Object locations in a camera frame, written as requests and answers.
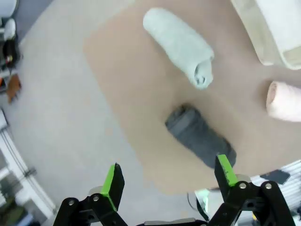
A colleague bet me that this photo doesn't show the cream fabric storage bin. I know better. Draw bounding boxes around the cream fabric storage bin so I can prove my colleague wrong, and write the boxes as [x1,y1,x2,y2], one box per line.
[230,0,301,71]

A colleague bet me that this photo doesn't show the black flat device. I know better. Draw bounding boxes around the black flat device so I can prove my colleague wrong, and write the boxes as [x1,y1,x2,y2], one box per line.
[260,169,290,185]

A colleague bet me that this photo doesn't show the brown object on floor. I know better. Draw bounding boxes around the brown object on floor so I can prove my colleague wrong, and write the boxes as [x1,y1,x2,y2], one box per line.
[6,74,22,104]

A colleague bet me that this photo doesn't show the light green towel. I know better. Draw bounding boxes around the light green towel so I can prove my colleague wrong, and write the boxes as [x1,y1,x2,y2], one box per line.
[143,8,215,90]

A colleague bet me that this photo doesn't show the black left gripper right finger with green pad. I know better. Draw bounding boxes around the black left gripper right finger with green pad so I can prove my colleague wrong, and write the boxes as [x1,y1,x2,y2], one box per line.
[208,154,297,226]

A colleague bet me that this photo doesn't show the dark grey towel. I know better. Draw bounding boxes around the dark grey towel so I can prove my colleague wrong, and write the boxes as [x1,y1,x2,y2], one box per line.
[164,105,237,169]

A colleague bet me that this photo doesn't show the pale pink towel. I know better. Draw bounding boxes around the pale pink towel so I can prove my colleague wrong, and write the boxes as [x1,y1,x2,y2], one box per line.
[265,81,301,122]

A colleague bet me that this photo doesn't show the white metal frame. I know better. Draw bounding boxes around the white metal frame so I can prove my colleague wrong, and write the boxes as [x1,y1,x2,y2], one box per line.
[0,108,57,219]

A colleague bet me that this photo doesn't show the black and white floor equipment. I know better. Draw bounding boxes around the black and white floor equipment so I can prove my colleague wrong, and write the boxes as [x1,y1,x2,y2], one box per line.
[1,18,23,71]

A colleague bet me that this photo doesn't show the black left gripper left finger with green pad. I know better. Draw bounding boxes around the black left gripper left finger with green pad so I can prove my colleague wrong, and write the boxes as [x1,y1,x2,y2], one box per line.
[53,162,145,226]

